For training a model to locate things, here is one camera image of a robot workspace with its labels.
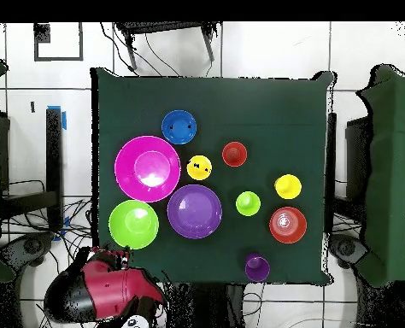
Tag large magenta plastic bowl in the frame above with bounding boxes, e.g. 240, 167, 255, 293
114, 135, 182, 203

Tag green plastic bowl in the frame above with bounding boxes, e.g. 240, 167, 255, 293
108, 199, 160, 250

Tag purple plastic bowl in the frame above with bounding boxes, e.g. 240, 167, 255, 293
167, 184, 223, 240

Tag red plastic cup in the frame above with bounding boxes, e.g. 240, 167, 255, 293
221, 141, 249, 168

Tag green plastic cup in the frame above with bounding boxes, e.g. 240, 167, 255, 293
235, 190, 262, 217

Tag blue plastic bowl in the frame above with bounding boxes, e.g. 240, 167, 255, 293
161, 109, 197, 145

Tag dark green tablecloth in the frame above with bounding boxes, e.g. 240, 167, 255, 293
90, 67, 337, 286

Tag red plastic bowl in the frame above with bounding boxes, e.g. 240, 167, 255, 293
268, 206, 308, 245

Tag purple plastic cup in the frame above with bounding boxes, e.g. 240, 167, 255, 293
244, 252, 271, 284

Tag black upright stand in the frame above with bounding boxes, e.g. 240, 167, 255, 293
0, 107, 64, 233

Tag blue tape strip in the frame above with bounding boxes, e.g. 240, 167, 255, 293
47, 104, 68, 131

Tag black box beside table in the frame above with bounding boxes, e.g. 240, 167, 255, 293
344, 115, 370, 202

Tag black metal stool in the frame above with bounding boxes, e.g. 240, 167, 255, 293
114, 21, 220, 71

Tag tangled black floor cables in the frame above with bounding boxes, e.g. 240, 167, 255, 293
0, 179, 96, 274

